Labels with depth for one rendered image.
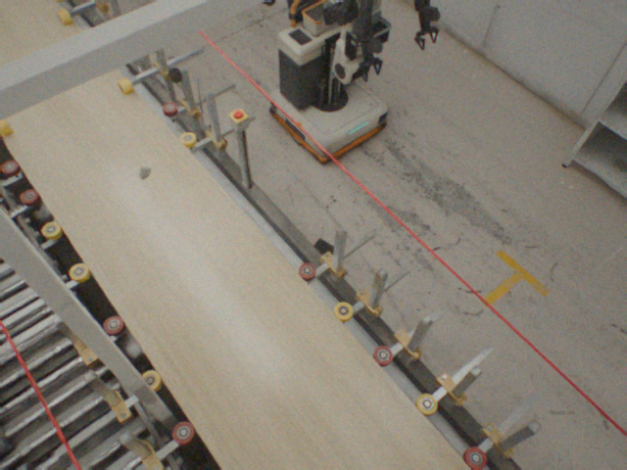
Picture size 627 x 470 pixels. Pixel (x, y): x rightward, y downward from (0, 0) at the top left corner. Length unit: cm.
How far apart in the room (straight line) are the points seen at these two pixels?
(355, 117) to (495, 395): 202
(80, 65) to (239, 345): 155
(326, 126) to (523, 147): 153
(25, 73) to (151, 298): 162
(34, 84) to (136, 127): 212
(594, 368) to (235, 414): 221
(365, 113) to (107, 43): 309
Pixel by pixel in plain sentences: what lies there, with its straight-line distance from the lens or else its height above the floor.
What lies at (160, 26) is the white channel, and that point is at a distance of 94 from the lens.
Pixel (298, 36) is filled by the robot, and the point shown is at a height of 81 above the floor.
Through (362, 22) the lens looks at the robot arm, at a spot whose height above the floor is 129.
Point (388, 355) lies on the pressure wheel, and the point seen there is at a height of 90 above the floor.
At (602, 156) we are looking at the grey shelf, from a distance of 434.
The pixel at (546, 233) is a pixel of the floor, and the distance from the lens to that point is 391.
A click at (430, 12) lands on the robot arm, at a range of 320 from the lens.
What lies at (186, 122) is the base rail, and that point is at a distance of 325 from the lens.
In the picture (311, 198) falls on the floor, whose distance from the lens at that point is 370.
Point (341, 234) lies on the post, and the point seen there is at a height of 115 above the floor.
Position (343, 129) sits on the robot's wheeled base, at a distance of 375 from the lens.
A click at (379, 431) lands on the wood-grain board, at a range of 216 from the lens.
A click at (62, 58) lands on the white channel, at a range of 90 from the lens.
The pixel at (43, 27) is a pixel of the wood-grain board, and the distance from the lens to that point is 381.
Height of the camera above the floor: 299
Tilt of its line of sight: 58 degrees down
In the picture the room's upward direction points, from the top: 3 degrees clockwise
